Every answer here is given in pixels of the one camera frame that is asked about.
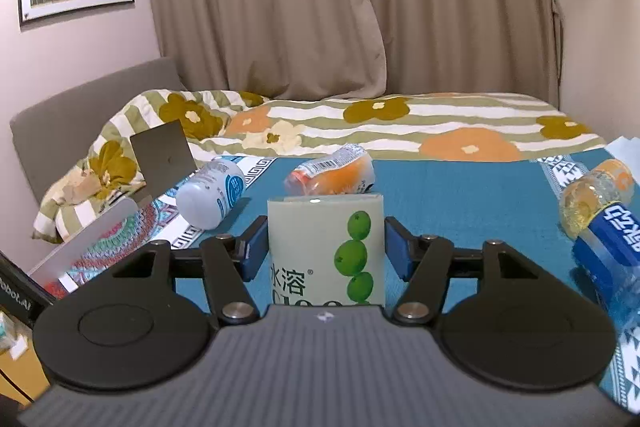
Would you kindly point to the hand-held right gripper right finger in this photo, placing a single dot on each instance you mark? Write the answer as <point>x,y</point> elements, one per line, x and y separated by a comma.
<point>397,252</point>

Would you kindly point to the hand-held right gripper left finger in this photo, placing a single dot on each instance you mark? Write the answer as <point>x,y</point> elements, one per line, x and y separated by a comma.
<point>256,248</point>

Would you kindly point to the pale green drink bottle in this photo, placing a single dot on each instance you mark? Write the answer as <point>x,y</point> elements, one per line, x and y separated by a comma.
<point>310,247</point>

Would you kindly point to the pale blue plastic bottle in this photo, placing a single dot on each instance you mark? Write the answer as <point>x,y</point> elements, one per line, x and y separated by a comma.
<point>210,194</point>

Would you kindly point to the teal patterned bed cover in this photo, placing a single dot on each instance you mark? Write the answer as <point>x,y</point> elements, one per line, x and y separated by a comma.
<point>480,202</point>

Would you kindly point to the orange drink bottle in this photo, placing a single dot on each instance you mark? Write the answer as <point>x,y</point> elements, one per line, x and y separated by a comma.
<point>332,174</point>

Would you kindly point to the striped floral blanket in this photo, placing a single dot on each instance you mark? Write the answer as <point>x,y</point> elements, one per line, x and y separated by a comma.
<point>390,127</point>

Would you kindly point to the grey laptop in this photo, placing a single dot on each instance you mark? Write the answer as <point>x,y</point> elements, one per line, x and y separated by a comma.
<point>165,159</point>

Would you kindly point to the grey headboard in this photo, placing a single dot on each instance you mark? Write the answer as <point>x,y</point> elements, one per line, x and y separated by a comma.
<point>70,117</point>

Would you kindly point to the yellow drink bottle blue label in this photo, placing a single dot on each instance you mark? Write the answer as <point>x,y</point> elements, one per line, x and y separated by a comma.
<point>607,227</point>

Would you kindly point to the pale blue paper sheet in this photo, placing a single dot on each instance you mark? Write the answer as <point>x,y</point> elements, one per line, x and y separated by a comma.
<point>625,152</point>

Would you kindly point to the beige curtain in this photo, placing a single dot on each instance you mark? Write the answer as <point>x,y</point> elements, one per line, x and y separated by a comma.
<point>310,2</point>

